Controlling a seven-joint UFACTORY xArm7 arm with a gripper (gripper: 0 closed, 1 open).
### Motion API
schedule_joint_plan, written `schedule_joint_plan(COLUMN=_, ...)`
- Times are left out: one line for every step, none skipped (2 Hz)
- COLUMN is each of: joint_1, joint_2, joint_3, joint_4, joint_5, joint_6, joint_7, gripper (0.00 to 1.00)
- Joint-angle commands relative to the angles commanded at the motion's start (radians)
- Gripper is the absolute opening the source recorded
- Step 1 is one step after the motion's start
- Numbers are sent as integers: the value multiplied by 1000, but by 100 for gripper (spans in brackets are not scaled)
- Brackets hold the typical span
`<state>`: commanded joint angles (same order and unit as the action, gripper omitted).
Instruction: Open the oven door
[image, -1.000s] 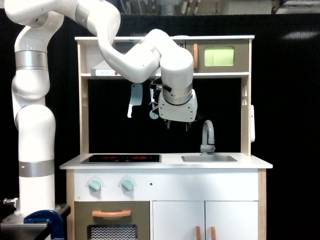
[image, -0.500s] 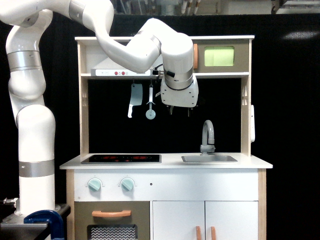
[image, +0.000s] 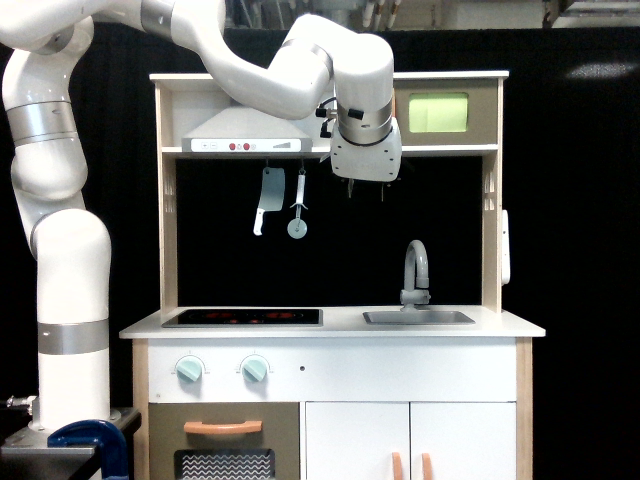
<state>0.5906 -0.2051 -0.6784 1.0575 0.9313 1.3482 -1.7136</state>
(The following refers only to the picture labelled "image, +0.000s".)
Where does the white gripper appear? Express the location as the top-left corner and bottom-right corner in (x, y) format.
(330, 117), (402, 202)

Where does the grey microwave door green window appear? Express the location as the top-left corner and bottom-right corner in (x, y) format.
(394, 78), (500, 147)

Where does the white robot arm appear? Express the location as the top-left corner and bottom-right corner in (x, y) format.
(1, 1), (401, 431)

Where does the left white cabinet door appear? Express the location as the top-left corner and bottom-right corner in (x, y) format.
(305, 402), (410, 479)

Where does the white cabinet door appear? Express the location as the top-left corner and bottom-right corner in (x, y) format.
(305, 402), (410, 479)
(410, 402), (516, 479)

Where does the right white cabinet door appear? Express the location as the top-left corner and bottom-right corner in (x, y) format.
(410, 402), (516, 479)

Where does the grey lower oven door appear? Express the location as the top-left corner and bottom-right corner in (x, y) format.
(149, 402), (301, 479)

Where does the toy pizza cutter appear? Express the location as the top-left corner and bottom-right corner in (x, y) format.
(287, 169), (308, 240)

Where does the toy cleaver knife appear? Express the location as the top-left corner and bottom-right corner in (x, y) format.
(253, 167), (285, 236)

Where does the grey toy faucet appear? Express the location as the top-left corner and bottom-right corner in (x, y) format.
(400, 240), (431, 311)

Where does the grey toy sink basin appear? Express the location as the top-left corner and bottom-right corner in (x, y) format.
(363, 310), (475, 325)

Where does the white wooden toy kitchen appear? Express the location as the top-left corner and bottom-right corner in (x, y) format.
(121, 71), (544, 479)

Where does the white range hood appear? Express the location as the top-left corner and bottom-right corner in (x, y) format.
(182, 106), (313, 155)

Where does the white side-mounted toy phone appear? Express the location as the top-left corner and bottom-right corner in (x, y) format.
(501, 209), (511, 285)

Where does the right mint stove knob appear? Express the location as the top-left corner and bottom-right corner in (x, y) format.
(240, 354), (269, 383)

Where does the mint stove knob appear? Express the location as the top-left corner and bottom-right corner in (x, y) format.
(240, 354), (269, 383)
(175, 355), (205, 384)

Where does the black toy stovetop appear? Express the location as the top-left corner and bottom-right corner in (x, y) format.
(162, 308), (323, 328)

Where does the left mint stove knob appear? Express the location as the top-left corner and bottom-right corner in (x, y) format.
(175, 355), (205, 384)

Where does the blue clamp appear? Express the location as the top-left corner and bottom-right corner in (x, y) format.
(47, 420), (129, 480)

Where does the orange lower oven handle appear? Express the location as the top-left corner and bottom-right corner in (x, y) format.
(183, 420), (263, 436)

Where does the left orange cabinet handle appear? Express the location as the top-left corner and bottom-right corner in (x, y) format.
(392, 452), (404, 480)

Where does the orange cabinet handle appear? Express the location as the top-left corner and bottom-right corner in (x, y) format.
(392, 452), (404, 480)
(421, 453), (433, 480)

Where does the right orange cabinet handle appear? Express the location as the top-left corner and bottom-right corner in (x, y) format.
(421, 453), (433, 480)

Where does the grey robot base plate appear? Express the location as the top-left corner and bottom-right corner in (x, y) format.
(0, 406), (142, 457)

